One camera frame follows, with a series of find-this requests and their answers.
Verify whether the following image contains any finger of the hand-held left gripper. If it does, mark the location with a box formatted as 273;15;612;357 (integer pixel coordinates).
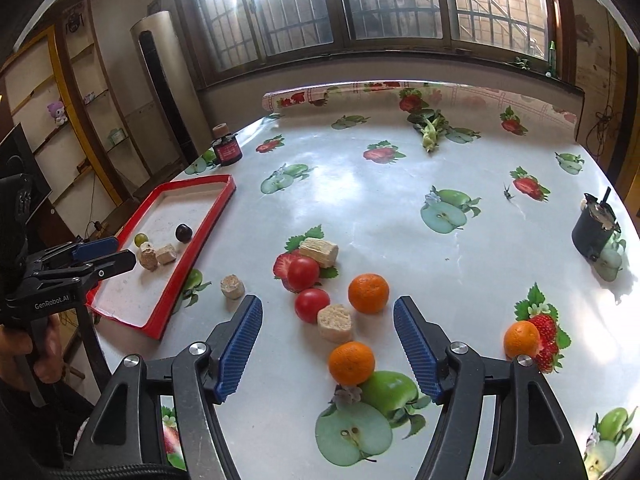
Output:
30;249;137;292
30;237;121;273

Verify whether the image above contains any ribbed beige cob chunk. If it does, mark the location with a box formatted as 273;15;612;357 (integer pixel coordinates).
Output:
299;237;339;269

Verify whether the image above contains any fruit print plastic tablecloth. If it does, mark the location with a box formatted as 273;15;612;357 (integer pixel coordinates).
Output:
85;80;640;480

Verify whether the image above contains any black television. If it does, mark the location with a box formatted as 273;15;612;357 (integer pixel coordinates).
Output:
0;122;53;206

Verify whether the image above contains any red rimmed tray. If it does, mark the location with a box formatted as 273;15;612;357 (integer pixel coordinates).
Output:
85;174;237;342

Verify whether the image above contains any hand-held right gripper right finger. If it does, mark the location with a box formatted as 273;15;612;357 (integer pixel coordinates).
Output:
392;296;588;480

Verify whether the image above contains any barred window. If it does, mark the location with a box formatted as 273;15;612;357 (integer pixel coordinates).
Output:
167;0;571;88

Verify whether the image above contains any person's left hand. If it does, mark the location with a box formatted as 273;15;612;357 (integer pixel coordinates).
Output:
0;310;64;386

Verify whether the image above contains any tall beige air conditioner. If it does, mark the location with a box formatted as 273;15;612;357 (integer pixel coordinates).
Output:
130;10;211;171

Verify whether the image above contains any wooden shelf unit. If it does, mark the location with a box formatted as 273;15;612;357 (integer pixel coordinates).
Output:
0;25;151;261

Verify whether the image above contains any red tomato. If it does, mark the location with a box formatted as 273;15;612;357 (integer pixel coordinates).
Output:
294;288;331;324
286;256;321;292

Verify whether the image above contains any green vegetable stalk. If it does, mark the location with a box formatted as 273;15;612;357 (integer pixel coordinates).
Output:
407;109;453;153

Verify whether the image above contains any black motor with red label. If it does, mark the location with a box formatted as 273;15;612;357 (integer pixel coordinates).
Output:
212;124;242;167

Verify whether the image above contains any hanging dark cable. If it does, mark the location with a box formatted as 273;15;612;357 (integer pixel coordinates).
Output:
585;10;618;148

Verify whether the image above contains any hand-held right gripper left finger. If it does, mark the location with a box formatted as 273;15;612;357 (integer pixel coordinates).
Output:
65;294;264;480

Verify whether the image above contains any black cylinder container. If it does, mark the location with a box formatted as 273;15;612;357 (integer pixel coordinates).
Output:
571;186;622;262

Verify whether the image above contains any orange mandarin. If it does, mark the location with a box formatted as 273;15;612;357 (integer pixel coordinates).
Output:
328;341;376;387
503;321;541;361
348;273;390;315

